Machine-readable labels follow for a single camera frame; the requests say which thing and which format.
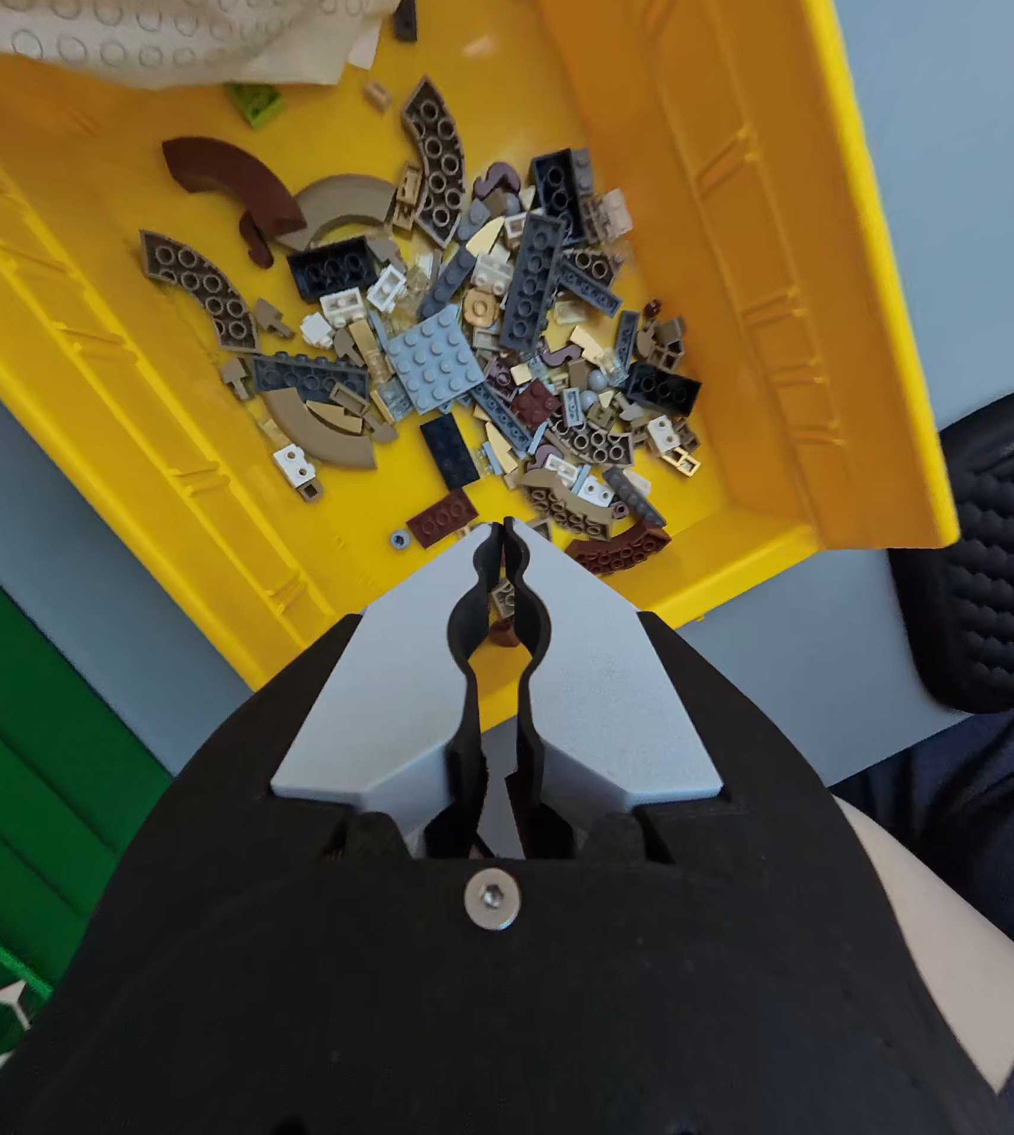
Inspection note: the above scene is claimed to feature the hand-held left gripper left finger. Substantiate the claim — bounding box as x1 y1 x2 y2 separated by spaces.
270 521 507 859

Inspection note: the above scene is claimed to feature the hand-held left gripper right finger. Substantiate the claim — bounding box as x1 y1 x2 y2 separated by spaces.
505 516 726 859

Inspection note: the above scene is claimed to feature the pile of toy bricks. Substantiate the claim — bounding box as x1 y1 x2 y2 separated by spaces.
138 0 705 648

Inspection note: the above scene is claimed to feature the yellow plastic bin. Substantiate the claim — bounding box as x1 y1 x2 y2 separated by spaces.
0 0 960 735

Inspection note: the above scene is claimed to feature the reddish brown flat plate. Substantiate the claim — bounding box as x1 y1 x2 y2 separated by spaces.
406 487 480 548

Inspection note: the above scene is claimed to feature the green plastic bin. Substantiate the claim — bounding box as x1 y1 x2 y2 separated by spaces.
0 517 176 1088

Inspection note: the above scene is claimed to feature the person's dark blue clothing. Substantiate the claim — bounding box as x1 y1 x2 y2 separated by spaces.
829 682 1014 1135

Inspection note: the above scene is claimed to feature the black quilted wrist rest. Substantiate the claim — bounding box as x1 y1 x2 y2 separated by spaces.
887 383 1014 715

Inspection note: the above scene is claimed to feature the white paper bag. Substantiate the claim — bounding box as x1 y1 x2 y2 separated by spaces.
0 0 402 90

